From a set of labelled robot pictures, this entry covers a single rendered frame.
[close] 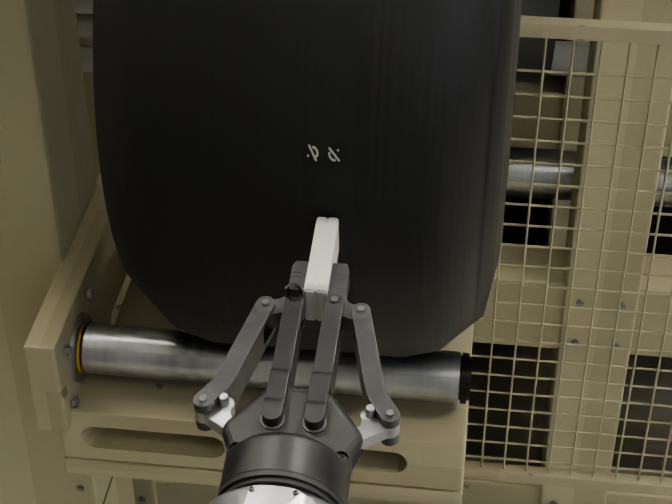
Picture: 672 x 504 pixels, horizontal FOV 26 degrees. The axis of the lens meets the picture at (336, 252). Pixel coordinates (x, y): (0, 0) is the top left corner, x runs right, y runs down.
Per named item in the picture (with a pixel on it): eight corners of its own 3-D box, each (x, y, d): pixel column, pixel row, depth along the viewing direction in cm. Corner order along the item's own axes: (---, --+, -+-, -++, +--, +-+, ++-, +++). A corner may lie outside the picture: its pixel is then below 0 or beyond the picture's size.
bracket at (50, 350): (36, 431, 127) (21, 346, 121) (139, 176, 159) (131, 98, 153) (73, 434, 127) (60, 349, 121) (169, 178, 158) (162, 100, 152)
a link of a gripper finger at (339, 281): (323, 318, 93) (369, 321, 93) (332, 262, 97) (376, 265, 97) (323, 333, 95) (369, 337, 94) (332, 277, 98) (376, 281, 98)
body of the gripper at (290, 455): (351, 490, 80) (368, 362, 87) (200, 477, 81) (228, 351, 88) (352, 564, 86) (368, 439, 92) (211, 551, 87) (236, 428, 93)
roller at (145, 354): (84, 322, 131) (79, 372, 131) (70, 320, 127) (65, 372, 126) (472, 353, 128) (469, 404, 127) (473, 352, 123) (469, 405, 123)
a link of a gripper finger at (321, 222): (316, 321, 96) (304, 321, 96) (328, 247, 101) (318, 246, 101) (314, 290, 94) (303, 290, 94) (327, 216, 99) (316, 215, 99)
